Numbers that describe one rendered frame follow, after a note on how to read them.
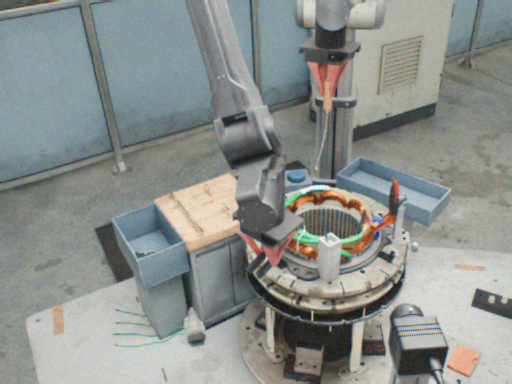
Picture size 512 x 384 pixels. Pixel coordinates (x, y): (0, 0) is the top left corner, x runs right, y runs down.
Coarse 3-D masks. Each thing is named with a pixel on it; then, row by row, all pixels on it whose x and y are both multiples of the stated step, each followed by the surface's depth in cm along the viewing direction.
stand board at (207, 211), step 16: (224, 176) 130; (176, 192) 125; (192, 192) 125; (224, 192) 124; (176, 208) 120; (192, 208) 120; (208, 208) 120; (176, 224) 115; (208, 224) 115; (224, 224) 115; (192, 240) 111; (208, 240) 112
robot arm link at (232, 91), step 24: (192, 0) 71; (216, 0) 71; (192, 24) 73; (216, 24) 71; (216, 48) 72; (240, 48) 76; (216, 72) 73; (240, 72) 73; (216, 96) 73; (240, 96) 72; (216, 120) 74; (240, 120) 75; (240, 144) 74; (264, 144) 73
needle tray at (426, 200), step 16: (368, 160) 134; (352, 176) 135; (368, 176) 134; (384, 176) 133; (400, 176) 129; (416, 176) 126; (368, 192) 125; (384, 192) 122; (400, 192) 128; (416, 192) 128; (432, 192) 125; (448, 192) 121; (416, 208) 117; (432, 208) 116
